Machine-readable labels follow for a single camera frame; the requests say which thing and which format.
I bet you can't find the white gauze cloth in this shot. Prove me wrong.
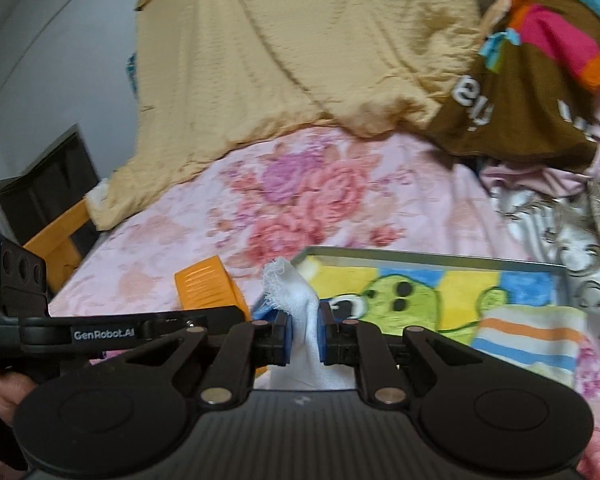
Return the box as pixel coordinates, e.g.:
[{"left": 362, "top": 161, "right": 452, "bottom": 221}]
[{"left": 263, "top": 257, "right": 355, "bottom": 391}]

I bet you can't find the orange silicone band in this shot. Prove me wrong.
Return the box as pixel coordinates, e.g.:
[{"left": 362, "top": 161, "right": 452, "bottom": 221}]
[{"left": 174, "top": 256, "right": 251, "bottom": 321}]

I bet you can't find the striped pastel towel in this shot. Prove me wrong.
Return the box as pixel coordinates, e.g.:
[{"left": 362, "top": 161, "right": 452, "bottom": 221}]
[{"left": 470, "top": 304, "right": 586, "bottom": 388}]

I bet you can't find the person's left hand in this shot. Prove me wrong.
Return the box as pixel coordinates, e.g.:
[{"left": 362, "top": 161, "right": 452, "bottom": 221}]
[{"left": 0, "top": 372, "right": 38, "bottom": 426}]

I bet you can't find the frog cartoon towel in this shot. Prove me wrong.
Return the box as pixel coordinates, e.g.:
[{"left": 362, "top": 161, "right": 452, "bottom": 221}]
[{"left": 251, "top": 253, "right": 569, "bottom": 346}]

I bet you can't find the pink floral bed sheet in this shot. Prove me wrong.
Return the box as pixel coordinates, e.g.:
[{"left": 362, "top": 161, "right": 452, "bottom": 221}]
[{"left": 50, "top": 128, "right": 600, "bottom": 479}]

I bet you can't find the ornate cream maroon cover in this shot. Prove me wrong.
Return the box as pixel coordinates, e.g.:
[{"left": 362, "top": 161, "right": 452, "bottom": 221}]
[{"left": 491, "top": 182, "right": 600, "bottom": 340}]

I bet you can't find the yellow quilt blanket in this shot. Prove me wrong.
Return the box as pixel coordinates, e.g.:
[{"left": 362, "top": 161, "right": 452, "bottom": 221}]
[{"left": 88, "top": 0, "right": 479, "bottom": 231}]

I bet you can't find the brown colourful striped garment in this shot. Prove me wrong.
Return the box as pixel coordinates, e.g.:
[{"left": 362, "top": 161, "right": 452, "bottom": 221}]
[{"left": 425, "top": 0, "right": 600, "bottom": 171}]

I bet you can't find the wooden bed frame rail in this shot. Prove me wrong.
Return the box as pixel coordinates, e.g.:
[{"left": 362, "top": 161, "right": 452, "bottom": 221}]
[{"left": 23, "top": 198, "right": 98, "bottom": 295}]

